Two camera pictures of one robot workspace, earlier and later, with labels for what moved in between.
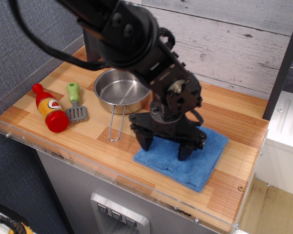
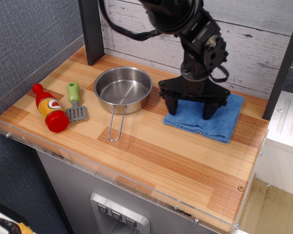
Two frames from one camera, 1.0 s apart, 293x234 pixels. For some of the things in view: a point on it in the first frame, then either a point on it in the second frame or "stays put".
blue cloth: [162, 158] -> [220, 126]
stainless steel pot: [120, 92] stays put
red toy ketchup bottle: [55, 117] stays put
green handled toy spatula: [75, 112] stays put
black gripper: [167, 122] -> [207, 89]
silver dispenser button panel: [113, 218] stays put
